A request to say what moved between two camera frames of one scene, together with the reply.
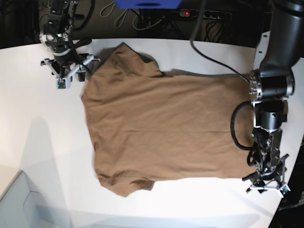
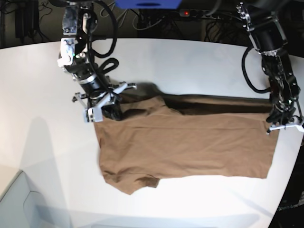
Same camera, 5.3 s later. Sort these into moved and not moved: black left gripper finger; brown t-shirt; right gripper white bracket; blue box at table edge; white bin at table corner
Moved: brown t-shirt; right gripper white bracket; black left gripper finger
Not moved: white bin at table corner; blue box at table edge
